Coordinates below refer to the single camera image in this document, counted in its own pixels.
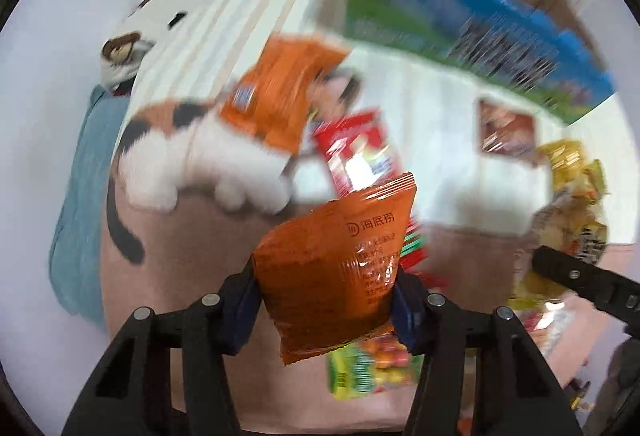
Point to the white striped blanket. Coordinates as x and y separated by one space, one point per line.
225 30

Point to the small orange snack packet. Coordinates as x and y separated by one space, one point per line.
330 266

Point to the calico cat plush toy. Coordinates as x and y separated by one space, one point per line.
200 160

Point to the teal cloth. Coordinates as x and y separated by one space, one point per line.
85 191

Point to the dark grey cloth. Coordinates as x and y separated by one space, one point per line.
620 386

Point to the white printed pillow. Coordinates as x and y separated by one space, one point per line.
165 5

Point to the red crown print snack packet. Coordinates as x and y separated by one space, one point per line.
350 150

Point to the green yellow snack packet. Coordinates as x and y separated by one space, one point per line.
355 371

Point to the printed cardboard box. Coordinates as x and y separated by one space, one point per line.
425 15

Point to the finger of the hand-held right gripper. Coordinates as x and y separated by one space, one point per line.
585 278

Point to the clear bag of yellow snacks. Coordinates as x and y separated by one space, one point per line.
555 226

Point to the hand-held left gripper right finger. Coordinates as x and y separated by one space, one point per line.
402 316

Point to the small brown snack packet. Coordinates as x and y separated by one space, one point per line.
507 125

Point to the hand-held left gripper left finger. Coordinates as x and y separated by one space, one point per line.
242 311

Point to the red green striped snack packet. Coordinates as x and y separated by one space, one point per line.
416 246

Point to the large orange snack packet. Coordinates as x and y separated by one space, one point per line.
280 90

